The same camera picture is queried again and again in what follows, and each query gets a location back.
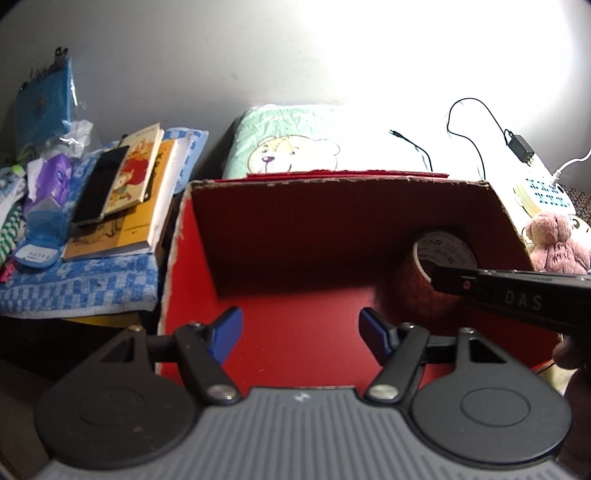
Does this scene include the pink plush toy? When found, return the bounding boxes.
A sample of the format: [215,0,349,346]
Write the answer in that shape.
[525,212,590,275]

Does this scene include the orange cover book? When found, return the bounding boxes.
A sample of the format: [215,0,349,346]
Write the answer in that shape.
[62,139,182,261]

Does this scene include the green white striped cloth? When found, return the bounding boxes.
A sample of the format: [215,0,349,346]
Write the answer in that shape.
[0,203,26,266]

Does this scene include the blue bag in plastic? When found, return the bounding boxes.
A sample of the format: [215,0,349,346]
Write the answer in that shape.
[15,47,75,150]

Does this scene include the black power adapter with cable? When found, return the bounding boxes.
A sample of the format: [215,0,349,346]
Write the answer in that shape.
[446,97,535,180]

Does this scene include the white power strip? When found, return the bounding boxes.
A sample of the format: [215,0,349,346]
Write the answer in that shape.
[514,178,576,217]

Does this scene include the green teddy bear pillow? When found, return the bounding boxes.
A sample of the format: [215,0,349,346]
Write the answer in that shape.
[222,104,433,179]

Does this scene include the red printed tape roll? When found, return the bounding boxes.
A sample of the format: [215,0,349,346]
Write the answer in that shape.
[394,231,477,324]

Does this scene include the black smartphone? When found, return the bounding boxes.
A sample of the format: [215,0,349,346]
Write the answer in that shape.
[71,146,128,226]

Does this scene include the small cartoon cover book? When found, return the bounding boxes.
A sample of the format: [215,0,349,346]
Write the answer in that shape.
[104,123,164,216]

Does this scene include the purple white package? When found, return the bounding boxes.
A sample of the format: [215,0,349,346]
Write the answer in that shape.
[25,153,73,210]

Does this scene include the red cardboard box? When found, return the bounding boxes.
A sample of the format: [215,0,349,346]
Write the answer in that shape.
[155,170,562,393]

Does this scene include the blue checkered towel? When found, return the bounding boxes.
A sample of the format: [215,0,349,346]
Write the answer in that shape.
[0,127,211,319]

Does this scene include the black loose cable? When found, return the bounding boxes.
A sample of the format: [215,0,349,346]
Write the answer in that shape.
[389,129,435,173]

